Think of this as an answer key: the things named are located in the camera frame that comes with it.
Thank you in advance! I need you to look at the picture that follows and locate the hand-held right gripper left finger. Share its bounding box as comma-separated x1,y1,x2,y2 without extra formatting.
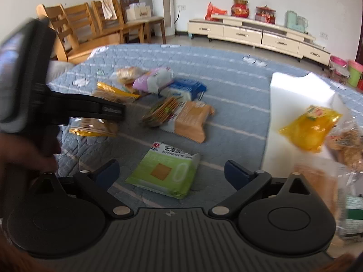
28,159,134,221

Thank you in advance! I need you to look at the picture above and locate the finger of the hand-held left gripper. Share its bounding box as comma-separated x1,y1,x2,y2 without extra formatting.
47,91,127,126

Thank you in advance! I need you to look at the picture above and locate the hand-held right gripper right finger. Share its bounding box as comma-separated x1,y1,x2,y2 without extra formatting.
208,160,319,221

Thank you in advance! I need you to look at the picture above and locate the yellow-edged cracker packet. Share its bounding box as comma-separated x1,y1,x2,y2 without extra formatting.
93,82,141,104
69,117,119,138

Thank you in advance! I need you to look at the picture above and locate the light green cracker packet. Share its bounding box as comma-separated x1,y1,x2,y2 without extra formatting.
125,141,201,200

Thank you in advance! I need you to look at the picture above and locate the purple and white snack packet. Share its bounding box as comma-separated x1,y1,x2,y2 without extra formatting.
133,67,174,95

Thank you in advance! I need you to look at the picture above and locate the brown green-print biscuit packet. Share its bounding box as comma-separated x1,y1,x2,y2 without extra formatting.
141,96,183,128

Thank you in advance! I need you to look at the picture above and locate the yellow snack packet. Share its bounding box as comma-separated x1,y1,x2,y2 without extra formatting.
279,105,343,154

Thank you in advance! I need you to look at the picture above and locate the red cardboard box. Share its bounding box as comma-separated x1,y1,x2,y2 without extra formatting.
261,72,363,244

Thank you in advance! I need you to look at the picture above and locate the brown printed clear pastry bag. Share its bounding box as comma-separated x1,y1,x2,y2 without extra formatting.
326,126,363,167

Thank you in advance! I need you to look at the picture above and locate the person's left hand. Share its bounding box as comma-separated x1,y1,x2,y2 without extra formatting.
0,133,59,176

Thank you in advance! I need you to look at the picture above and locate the light wooden chair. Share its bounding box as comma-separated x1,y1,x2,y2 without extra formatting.
63,2,125,46
42,4,120,64
91,0,145,44

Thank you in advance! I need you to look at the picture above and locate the brown chair white seat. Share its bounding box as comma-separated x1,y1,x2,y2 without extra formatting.
36,4,50,20

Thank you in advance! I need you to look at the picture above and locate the brown cracker packet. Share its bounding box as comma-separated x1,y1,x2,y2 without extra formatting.
159,100,215,144

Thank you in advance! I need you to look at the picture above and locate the blue and white snack packet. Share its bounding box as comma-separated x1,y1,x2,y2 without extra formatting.
159,79,206,102

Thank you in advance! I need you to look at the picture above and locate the beige towel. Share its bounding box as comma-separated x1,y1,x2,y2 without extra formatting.
101,0,117,20

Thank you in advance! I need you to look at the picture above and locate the white box on chair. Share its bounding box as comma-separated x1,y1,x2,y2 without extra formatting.
125,3,152,22

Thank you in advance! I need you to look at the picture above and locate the dark wooden cushioned chair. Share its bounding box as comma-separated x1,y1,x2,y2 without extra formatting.
119,0,166,44

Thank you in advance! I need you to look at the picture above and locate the white standing air conditioner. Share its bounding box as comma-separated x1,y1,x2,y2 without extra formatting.
150,0,176,37

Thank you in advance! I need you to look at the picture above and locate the cream TV cabinet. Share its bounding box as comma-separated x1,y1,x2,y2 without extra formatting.
188,14,332,63

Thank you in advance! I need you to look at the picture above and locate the small wooden stool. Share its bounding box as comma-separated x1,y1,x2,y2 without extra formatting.
329,64,350,85

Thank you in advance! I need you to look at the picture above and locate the green bucket pink rim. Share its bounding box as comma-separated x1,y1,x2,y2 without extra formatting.
347,60,363,87

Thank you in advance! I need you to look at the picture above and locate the red plastic bag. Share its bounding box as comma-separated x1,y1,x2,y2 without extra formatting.
205,2,228,21

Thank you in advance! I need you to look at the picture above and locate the red gift box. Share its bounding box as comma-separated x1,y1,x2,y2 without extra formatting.
255,5,277,24

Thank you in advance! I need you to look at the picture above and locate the mint green jug appliance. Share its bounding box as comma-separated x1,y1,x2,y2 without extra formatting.
295,15,309,33

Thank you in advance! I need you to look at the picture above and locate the red round jar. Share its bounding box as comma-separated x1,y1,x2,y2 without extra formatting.
230,0,250,17

